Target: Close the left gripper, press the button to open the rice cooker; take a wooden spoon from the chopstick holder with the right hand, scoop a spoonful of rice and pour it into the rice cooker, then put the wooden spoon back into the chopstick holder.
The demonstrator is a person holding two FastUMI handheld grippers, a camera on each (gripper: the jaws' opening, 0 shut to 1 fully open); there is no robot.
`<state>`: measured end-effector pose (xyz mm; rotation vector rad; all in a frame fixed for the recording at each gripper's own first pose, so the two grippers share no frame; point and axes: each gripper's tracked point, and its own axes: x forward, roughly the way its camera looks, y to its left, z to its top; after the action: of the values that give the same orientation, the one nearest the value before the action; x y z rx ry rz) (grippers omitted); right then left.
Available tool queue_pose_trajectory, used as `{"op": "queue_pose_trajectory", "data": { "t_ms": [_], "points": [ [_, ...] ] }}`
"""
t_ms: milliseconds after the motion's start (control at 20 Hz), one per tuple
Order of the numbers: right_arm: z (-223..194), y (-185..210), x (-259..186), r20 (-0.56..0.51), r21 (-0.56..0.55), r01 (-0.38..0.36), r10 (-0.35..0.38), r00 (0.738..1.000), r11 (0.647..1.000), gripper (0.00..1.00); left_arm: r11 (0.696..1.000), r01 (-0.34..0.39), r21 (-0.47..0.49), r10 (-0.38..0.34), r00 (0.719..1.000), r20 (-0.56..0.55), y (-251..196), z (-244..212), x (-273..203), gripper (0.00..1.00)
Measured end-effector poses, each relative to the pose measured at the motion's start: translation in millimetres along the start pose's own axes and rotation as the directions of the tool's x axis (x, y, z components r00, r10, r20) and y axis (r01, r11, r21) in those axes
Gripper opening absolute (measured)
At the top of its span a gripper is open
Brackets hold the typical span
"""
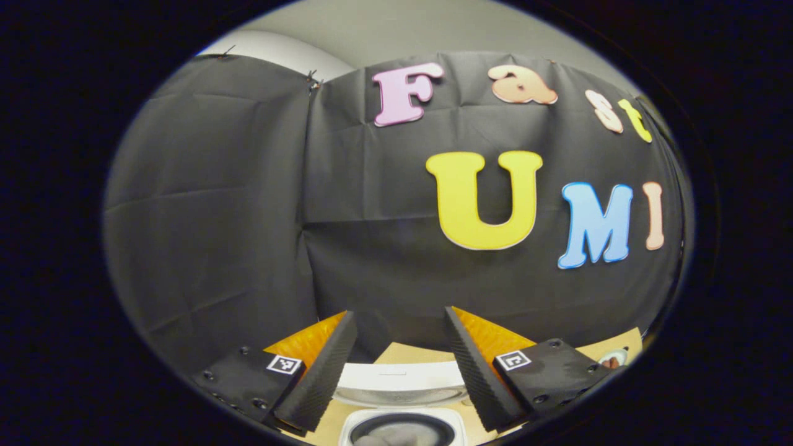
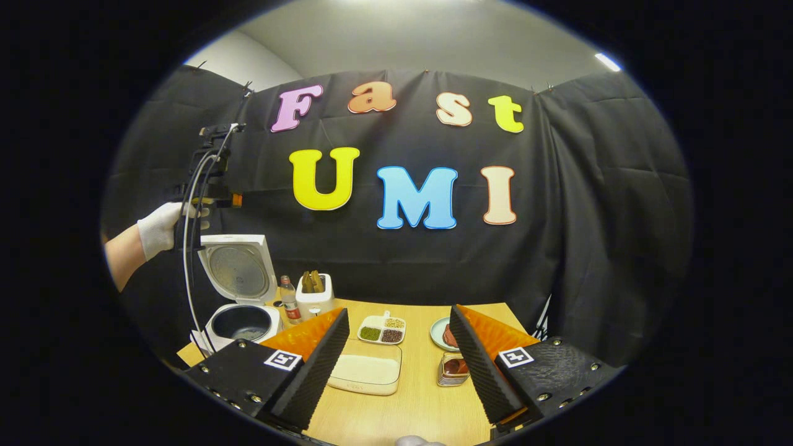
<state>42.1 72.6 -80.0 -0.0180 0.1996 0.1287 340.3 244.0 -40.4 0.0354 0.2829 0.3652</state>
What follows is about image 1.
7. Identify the white rice cooker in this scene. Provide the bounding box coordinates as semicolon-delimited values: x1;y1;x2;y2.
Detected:
335;361;470;446

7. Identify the pale green plate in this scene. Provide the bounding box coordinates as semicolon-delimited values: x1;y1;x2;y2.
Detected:
597;347;630;371

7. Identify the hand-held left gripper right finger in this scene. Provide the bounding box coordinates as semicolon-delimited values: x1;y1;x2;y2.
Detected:
443;305;621;433

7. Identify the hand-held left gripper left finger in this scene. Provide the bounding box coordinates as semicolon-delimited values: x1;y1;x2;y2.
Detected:
191;311;359;433

